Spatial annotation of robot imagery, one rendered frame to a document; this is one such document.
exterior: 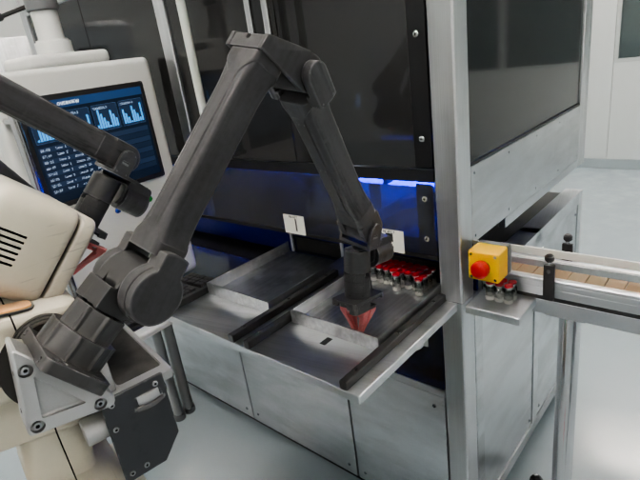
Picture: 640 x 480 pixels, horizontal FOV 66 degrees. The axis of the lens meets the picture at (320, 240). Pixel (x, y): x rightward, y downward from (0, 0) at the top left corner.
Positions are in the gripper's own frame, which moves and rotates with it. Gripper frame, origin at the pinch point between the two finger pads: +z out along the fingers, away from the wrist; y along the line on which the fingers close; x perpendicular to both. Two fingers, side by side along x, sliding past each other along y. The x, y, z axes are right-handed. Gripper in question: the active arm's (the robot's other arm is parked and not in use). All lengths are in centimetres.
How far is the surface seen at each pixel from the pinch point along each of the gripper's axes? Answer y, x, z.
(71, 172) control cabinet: -21, 88, -33
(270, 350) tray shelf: -12.2, 15.8, 4.1
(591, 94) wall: 481, 80, -54
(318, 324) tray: -1.0, 10.9, 0.4
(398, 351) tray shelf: 1.6, -9.5, 2.0
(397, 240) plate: 22.8, 4.8, -15.7
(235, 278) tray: 9, 54, 1
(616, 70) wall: 478, 60, -76
